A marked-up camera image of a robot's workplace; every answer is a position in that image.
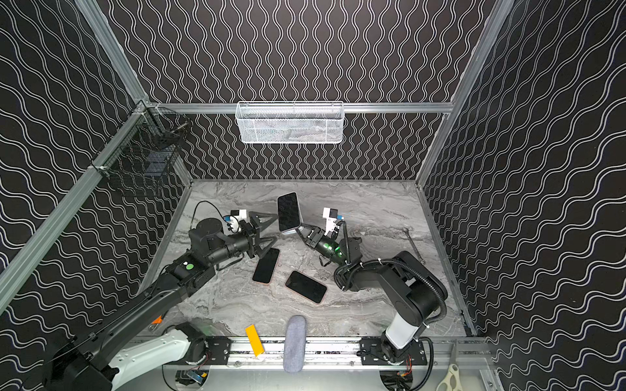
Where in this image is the black phone upright centre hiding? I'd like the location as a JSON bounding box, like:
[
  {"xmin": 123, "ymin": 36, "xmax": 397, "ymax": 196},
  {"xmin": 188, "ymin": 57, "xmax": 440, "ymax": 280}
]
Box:
[{"xmin": 252, "ymin": 249, "xmax": 280, "ymax": 284}]

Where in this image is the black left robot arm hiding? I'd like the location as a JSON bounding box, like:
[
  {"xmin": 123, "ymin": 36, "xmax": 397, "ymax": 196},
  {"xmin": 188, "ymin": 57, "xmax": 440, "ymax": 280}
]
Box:
[{"xmin": 41, "ymin": 212, "xmax": 278, "ymax": 390}]

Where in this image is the aluminium corner frame post left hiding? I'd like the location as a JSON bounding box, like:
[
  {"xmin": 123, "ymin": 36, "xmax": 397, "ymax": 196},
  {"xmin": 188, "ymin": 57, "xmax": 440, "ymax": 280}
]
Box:
[{"xmin": 76, "ymin": 0, "xmax": 149, "ymax": 103}]

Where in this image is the white wire mesh basket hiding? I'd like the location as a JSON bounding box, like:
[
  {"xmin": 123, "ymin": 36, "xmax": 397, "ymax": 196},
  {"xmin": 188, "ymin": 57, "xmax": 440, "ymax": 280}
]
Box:
[{"xmin": 235, "ymin": 109, "xmax": 346, "ymax": 144}]

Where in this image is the aluminium left horizontal bar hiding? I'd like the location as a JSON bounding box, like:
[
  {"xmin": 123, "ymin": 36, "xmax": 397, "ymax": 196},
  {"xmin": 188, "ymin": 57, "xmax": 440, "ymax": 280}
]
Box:
[{"xmin": 1, "ymin": 103, "xmax": 147, "ymax": 311}]

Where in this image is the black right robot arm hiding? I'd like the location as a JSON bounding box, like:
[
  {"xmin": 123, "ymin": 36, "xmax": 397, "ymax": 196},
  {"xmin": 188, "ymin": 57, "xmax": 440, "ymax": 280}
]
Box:
[{"xmin": 295, "ymin": 221, "xmax": 448, "ymax": 363}]

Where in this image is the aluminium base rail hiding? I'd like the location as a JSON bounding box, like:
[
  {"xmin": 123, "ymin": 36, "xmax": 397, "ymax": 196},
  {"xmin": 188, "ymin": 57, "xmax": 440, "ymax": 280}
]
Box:
[{"xmin": 166, "ymin": 337, "xmax": 492, "ymax": 371}]

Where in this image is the yellow flat block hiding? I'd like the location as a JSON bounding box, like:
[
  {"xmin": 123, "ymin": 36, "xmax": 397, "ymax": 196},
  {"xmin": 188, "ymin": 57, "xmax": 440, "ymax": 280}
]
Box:
[{"xmin": 246, "ymin": 324, "xmax": 265, "ymax": 358}]

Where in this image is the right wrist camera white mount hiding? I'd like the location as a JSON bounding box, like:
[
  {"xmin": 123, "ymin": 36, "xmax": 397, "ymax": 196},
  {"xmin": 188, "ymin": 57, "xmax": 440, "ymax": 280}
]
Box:
[{"xmin": 323, "ymin": 208, "xmax": 343, "ymax": 240}]

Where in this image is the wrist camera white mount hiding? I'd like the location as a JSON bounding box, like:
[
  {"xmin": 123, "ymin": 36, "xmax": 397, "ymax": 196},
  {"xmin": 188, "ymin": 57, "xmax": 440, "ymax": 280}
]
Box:
[
  {"xmin": 223, "ymin": 210, "xmax": 248, "ymax": 233},
  {"xmin": 323, "ymin": 208, "xmax": 343, "ymax": 240}
]

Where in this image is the silver combination wrench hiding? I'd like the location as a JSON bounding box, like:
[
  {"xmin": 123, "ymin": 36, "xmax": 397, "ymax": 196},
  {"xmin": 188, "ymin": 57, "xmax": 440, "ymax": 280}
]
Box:
[{"xmin": 402, "ymin": 227, "xmax": 425, "ymax": 265}]

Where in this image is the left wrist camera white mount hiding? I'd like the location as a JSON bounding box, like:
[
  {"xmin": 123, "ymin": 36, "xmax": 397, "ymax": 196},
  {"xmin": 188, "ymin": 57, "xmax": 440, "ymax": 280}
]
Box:
[{"xmin": 223, "ymin": 210, "xmax": 248, "ymax": 233}]

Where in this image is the black phone taken from case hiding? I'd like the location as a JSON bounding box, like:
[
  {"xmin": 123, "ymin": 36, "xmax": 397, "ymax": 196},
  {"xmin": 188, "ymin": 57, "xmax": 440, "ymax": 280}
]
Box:
[{"xmin": 277, "ymin": 192, "xmax": 302, "ymax": 233}]

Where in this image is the aluminium corner frame post right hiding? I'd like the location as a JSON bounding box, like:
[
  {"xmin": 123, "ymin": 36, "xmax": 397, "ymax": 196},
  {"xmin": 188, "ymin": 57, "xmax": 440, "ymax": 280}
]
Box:
[{"xmin": 416, "ymin": 0, "xmax": 515, "ymax": 189}]

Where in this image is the black wire basket left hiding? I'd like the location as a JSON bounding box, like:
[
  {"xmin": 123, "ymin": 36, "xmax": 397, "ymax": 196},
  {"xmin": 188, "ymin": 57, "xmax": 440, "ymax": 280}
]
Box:
[{"xmin": 100, "ymin": 108, "xmax": 192, "ymax": 198}]

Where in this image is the aluminium horizontal bar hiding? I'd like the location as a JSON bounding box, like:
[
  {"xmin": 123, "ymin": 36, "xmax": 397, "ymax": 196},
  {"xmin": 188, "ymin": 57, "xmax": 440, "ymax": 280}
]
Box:
[
  {"xmin": 1, "ymin": 103, "xmax": 147, "ymax": 311},
  {"xmin": 147, "ymin": 101, "xmax": 453, "ymax": 114}
]

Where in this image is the grey fabric pouch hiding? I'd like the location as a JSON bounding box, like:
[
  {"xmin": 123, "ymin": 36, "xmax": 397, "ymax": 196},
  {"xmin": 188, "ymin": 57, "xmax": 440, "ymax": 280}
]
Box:
[{"xmin": 283, "ymin": 315, "xmax": 307, "ymax": 374}]

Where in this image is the aluminium back horizontal bar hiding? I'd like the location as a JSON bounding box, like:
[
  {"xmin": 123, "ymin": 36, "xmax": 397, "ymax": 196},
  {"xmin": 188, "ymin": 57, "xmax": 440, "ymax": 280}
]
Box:
[{"xmin": 147, "ymin": 101, "xmax": 453, "ymax": 114}]

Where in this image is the white scissors handle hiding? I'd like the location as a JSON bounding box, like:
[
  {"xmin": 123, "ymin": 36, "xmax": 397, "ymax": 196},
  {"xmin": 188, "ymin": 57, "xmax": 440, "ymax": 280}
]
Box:
[{"xmin": 436, "ymin": 363, "xmax": 463, "ymax": 391}]

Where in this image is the black phone tilted centre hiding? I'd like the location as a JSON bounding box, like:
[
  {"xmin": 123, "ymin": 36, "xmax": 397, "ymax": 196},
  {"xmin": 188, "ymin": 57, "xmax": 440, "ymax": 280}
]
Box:
[{"xmin": 285, "ymin": 270, "xmax": 328, "ymax": 304}]

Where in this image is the aluminium corner frame post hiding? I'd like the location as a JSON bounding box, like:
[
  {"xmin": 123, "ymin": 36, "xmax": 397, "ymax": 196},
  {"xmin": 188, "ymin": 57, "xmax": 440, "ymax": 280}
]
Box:
[
  {"xmin": 76, "ymin": 0, "xmax": 149, "ymax": 103},
  {"xmin": 416, "ymin": 0, "xmax": 515, "ymax": 189}
]

